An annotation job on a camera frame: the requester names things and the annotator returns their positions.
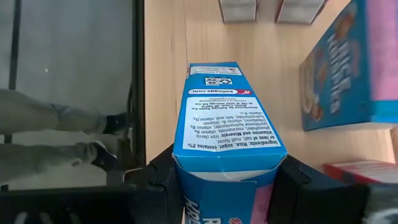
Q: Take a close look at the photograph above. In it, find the red Froot Loops cereal box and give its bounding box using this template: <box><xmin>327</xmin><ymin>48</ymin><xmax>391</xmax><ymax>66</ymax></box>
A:
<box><xmin>322</xmin><ymin>159</ymin><xmax>398</xmax><ymax>185</ymax></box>

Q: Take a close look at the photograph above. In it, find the black aluminium rig frame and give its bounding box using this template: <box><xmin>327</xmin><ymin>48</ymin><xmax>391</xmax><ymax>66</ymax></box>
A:
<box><xmin>130</xmin><ymin>0</ymin><xmax>147</xmax><ymax>167</ymax></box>

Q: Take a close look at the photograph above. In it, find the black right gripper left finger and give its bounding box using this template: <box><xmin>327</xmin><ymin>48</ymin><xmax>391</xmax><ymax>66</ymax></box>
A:
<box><xmin>0</xmin><ymin>144</ymin><xmax>185</xmax><ymax>224</ymax></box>

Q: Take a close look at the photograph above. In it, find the wooden shelf black metal frame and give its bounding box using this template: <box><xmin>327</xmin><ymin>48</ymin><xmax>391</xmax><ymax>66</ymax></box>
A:
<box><xmin>185</xmin><ymin>0</ymin><xmax>398</xmax><ymax>175</ymax></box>

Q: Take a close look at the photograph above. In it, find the blue Rice Krispies cereal box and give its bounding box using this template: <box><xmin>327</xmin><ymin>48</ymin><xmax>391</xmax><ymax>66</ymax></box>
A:
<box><xmin>298</xmin><ymin>0</ymin><xmax>398</xmax><ymax>132</ymax></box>
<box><xmin>172</xmin><ymin>61</ymin><xmax>289</xmax><ymax>224</ymax></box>

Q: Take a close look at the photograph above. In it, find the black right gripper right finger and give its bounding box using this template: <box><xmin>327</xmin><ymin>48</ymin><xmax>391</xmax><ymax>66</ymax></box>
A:
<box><xmin>267</xmin><ymin>154</ymin><xmax>398</xmax><ymax>224</ymax></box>

